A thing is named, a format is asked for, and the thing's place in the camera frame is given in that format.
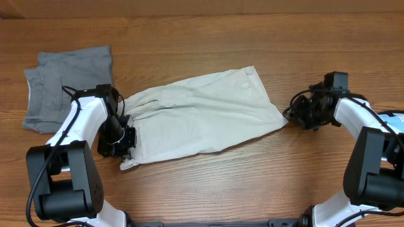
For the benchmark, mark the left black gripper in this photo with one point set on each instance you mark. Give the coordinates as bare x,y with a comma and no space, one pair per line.
103,149

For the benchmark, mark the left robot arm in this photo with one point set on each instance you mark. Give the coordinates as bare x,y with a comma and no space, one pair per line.
65,184

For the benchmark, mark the beige shorts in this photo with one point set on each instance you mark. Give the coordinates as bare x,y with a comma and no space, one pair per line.
203,114

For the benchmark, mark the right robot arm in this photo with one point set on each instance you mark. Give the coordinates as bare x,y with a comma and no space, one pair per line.
373,178

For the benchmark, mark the folded grey shorts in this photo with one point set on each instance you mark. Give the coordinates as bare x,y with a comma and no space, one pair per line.
48,104

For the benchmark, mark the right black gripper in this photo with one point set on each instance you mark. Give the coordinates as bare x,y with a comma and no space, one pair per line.
295,115

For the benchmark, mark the light blue garment pile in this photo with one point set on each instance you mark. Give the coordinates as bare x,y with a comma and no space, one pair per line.
394,118

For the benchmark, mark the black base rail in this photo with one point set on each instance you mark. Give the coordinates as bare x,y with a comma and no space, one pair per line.
269,223

